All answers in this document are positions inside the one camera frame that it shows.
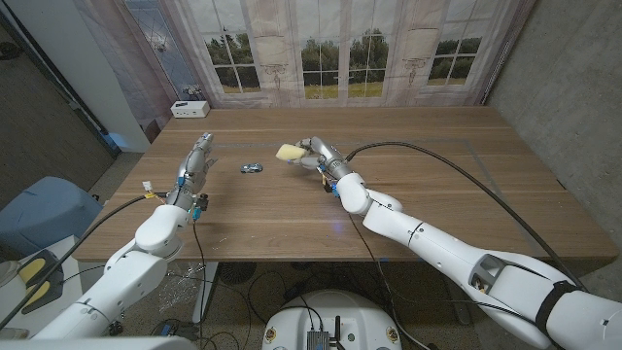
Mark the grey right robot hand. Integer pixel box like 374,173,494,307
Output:
286,136,355,186

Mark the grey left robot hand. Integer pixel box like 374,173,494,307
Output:
165,131,219,223

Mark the yellow sponge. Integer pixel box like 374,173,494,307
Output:
275,143,308,162

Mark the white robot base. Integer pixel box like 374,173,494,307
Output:
260,289,403,350

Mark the white power box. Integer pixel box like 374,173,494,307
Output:
170,100,211,120

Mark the printed window backdrop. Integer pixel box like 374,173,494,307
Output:
72,0,536,109

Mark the black round floor object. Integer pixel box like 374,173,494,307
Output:
217,262,258,287

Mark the white table leg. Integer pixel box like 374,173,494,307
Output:
192,262,220,325

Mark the blue plastic bin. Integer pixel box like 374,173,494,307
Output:
0,175,104,259

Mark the black floor power strip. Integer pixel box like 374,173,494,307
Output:
159,321,201,342

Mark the black yellow foot pedal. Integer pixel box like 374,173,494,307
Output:
17,248,65,316

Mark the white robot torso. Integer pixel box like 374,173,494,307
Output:
0,336,198,350

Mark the grey table leg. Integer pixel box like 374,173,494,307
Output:
451,291,472,326

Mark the thin black right hand wire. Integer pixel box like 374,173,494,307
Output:
346,212,395,293

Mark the thin black hand wire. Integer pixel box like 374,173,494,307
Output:
346,212,395,293
191,220,209,339

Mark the thin black left hand wire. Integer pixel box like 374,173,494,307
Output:
191,220,209,339

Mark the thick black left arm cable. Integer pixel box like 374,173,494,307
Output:
0,192,169,332

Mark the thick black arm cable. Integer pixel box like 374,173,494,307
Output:
0,192,169,332
345,141,589,293

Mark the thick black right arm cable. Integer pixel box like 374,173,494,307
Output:
345,141,589,293

